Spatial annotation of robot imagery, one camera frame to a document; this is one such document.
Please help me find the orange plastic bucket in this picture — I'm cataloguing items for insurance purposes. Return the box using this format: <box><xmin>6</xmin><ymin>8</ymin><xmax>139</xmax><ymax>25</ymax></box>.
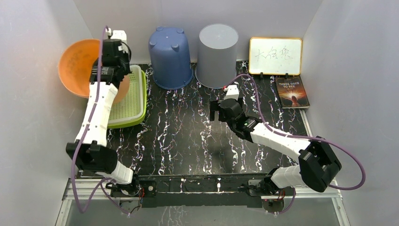
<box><xmin>58</xmin><ymin>39</ymin><xmax>129</xmax><ymax>104</ymax></box>

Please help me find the grey plastic bucket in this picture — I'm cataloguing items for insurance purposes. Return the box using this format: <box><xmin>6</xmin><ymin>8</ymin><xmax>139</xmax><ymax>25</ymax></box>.
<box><xmin>195</xmin><ymin>24</ymin><xmax>239</xmax><ymax>89</ymax></box>

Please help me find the blue plastic bucket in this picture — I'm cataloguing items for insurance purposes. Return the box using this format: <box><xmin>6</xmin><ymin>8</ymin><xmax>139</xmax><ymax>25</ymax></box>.
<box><xmin>148</xmin><ymin>26</ymin><xmax>193</xmax><ymax>90</ymax></box>

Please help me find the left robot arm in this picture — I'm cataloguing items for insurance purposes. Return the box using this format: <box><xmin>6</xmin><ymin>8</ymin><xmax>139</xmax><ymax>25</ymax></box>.
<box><xmin>66</xmin><ymin>39</ymin><xmax>141</xmax><ymax>196</ymax></box>

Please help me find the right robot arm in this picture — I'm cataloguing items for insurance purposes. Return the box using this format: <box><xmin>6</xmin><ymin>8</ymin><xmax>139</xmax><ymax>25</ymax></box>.
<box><xmin>209</xmin><ymin>98</ymin><xmax>342</xmax><ymax>196</ymax></box>

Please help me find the dark book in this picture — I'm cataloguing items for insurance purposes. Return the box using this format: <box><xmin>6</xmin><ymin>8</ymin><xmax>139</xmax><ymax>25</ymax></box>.
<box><xmin>275</xmin><ymin>75</ymin><xmax>310</xmax><ymax>109</ymax></box>

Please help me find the small whiteboard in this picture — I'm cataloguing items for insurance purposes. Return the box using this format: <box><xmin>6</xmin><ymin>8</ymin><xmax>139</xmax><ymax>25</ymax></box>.
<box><xmin>248</xmin><ymin>37</ymin><xmax>303</xmax><ymax>76</ymax></box>

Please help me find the green plastic basket tray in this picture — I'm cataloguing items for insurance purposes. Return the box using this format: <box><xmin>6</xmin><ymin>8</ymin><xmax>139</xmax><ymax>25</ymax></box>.
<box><xmin>108</xmin><ymin>65</ymin><xmax>147</xmax><ymax>129</ymax></box>

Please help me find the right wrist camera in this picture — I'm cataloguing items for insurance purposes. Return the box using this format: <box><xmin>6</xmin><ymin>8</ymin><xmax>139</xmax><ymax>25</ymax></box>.
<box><xmin>223</xmin><ymin>84</ymin><xmax>239</xmax><ymax>101</ymax></box>

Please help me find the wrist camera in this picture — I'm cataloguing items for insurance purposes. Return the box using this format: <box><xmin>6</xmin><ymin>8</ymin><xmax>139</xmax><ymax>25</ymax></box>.
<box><xmin>223</xmin><ymin>84</ymin><xmax>239</xmax><ymax>101</ymax></box>
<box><xmin>106</xmin><ymin>28</ymin><xmax>127</xmax><ymax>43</ymax></box>

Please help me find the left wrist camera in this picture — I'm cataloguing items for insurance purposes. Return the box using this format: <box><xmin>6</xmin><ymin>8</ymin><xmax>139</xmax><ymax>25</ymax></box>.
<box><xmin>106</xmin><ymin>28</ymin><xmax>127</xmax><ymax>43</ymax></box>

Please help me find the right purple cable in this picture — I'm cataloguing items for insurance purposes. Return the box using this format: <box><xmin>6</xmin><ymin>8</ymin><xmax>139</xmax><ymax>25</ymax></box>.
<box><xmin>223</xmin><ymin>73</ymin><xmax>367</xmax><ymax>215</ymax></box>

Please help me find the aluminium frame rail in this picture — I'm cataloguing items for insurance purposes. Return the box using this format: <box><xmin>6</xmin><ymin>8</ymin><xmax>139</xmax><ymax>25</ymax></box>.
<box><xmin>55</xmin><ymin>107</ymin><xmax>351</xmax><ymax>226</ymax></box>

